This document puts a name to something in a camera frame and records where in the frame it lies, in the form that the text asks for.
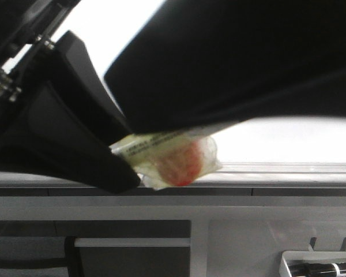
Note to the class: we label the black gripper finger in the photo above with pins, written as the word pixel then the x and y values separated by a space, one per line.
pixel 57 120
pixel 198 63

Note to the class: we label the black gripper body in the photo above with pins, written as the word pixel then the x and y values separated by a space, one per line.
pixel 27 22

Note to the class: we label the white taped whiteboard marker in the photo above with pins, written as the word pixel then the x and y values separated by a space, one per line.
pixel 170 159

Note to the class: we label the dark cabinet under whiteboard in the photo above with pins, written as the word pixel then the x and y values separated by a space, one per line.
pixel 95 248

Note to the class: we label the white tray with marker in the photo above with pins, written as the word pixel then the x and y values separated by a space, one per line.
pixel 308 263

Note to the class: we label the whiteboard with aluminium frame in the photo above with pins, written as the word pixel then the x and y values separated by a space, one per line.
pixel 294 140

